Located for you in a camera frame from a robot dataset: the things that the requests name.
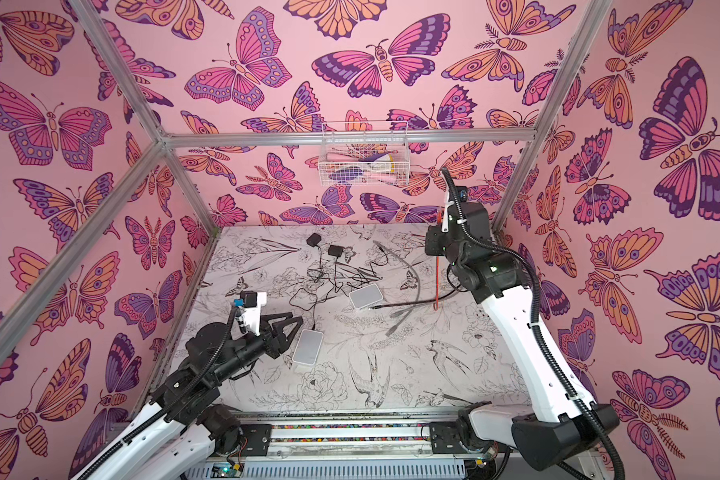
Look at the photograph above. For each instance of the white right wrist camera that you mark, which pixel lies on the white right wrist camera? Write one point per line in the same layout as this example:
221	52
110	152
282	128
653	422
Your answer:
452	221

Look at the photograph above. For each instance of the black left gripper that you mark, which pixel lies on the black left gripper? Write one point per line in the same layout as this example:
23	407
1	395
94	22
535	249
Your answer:
272	344

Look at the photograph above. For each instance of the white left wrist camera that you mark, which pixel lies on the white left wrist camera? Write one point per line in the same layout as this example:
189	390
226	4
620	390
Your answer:
248	311

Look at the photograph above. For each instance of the black power adapter left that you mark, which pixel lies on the black power adapter left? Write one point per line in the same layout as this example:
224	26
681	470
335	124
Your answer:
314	240

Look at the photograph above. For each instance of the white network switch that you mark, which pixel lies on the white network switch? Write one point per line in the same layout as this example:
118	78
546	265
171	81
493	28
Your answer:
308	348
366	296

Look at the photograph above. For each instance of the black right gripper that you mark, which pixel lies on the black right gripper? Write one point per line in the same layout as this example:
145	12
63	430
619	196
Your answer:
435	241

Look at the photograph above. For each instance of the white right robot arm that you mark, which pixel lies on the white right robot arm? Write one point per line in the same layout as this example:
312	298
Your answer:
564	419

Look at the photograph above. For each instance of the wire basket on wall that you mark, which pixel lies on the wire basket on wall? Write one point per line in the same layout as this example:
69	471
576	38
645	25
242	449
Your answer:
365	152

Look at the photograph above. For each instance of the grey slotted cable duct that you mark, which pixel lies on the grey slotted cable duct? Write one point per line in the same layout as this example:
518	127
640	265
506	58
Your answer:
332	469

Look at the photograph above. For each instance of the black power adapter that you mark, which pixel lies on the black power adapter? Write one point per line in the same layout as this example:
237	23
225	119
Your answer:
314	240
335	250

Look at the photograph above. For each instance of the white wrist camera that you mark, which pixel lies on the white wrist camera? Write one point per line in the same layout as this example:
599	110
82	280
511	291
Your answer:
248	311
452	221

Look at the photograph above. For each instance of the black power adapter right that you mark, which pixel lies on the black power adapter right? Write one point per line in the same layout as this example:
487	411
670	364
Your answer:
335	250

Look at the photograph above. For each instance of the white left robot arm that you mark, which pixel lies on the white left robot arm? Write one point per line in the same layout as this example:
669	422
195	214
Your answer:
183	423

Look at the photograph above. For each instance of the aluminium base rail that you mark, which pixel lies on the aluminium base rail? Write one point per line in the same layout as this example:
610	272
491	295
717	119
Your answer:
370	437

